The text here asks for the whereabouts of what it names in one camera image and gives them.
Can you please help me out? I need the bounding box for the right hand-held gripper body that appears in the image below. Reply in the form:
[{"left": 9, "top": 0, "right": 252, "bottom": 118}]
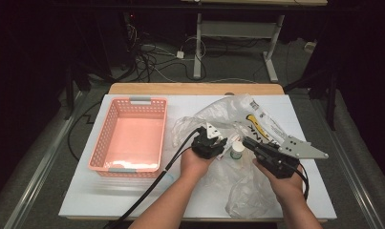
[{"left": 255, "top": 135, "right": 329, "bottom": 179}]

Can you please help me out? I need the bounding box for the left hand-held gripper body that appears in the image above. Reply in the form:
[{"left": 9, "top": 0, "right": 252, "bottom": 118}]
[{"left": 190, "top": 123, "right": 221, "bottom": 160}]

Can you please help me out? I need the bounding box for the white tube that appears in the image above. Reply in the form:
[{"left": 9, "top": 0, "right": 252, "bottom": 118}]
[{"left": 220, "top": 135, "right": 236, "bottom": 160}]

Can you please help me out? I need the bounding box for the white round jar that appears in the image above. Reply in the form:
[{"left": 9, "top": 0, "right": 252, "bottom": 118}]
[{"left": 230, "top": 141, "right": 246, "bottom": 160}]

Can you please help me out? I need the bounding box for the clear plastic bag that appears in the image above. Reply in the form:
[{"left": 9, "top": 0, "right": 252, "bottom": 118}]
[{"left": 171, "top": 94, "right": 289, "bottom": 219}]

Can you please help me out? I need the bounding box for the pink plastic basket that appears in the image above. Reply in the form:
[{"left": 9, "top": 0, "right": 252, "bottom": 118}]
[{"left": 87, "top": 96, "right": 168, "bottom": 178}]

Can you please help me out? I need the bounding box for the person's left hand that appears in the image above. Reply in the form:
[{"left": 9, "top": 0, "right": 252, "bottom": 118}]
[{"left": 180, "top": 148, "right": 218, "bottom": 183}]

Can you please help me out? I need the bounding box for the person's right hand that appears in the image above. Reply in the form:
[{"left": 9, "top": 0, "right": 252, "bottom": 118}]
[{"left": 252, "top": 157, "right": 305, "bottom": 202}]

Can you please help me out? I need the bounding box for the black stand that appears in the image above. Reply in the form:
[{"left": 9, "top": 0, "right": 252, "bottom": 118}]
[
  {"left": 64, "top": 60, "right": 118, "bottom": 120},
  {"left": 284, "top": 63, "right": 338, "bottom": 132}
]

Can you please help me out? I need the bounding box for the white board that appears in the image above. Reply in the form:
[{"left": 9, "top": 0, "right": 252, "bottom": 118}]
[{"left": 58, "top": 94, "right": 337, "bottom": 220}]

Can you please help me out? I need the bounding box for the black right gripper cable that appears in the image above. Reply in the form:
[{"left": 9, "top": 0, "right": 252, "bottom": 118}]
[{"left": 289, "top": 161, "right": 310, "bottom": 201}]

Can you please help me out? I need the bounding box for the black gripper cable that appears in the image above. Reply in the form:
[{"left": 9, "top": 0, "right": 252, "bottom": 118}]
[
  {"left": 289, "top": 161, "right": 310, "bottom": 201},
  {"left": 105, "top": 127, "right": 203, "bottom": 229}
]

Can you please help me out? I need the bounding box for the metal floor rail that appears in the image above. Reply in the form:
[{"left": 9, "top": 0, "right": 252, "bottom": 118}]
[
  {"left": 310, "top": 94, "right": 385, "bottom": 229},
  {"left": 5, "top": 92, "right": 86, "bottom": 229}
]

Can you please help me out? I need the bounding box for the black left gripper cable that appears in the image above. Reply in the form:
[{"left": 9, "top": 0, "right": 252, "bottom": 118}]
[{"left": 105, "top": 127, "right": 203, "bottom": 229}]

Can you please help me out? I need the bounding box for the white desk frame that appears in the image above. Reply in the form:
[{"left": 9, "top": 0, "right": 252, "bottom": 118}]
[{"left": 193, "top": 12, "right": 285, "bottom": 84}]

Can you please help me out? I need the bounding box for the tangle of floor cables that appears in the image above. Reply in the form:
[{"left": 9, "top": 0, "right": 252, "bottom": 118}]
[{"left": 126, "top": 23, "right": 207, "bottom": 84}]

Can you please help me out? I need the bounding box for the black floor cable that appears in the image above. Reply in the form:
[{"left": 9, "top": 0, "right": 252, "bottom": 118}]
[{"left": 67, "top": 101, "right": 102, "bottom": 161}]

